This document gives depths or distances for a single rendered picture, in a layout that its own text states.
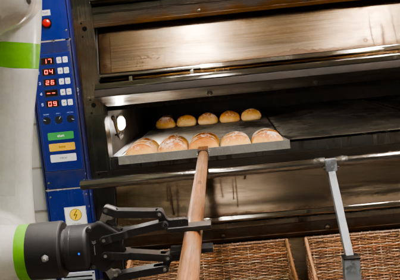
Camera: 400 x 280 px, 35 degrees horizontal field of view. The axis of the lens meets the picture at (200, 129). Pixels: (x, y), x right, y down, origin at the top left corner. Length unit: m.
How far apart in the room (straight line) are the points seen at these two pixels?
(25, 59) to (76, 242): 0.34
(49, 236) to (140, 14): 1.28
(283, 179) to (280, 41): 0.47
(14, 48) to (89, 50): 1.09
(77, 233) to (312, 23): 1.37
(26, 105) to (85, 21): 1.09
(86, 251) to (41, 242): 0.07
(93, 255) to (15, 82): 0.33
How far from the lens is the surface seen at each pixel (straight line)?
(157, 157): 2.05
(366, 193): 2.26
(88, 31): 2.23
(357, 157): 1.86
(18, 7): 1.01
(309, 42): 2.19
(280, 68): 2.04
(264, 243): 2.24
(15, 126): 1.17
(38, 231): 1.06
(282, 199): 2.23
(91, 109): 2.23
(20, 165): 1.19
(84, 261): 1.05
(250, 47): 2.17
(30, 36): 1.17
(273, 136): 2.06
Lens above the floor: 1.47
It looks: 6 degrees down
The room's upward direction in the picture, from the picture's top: 6 degrees counter-clockwise
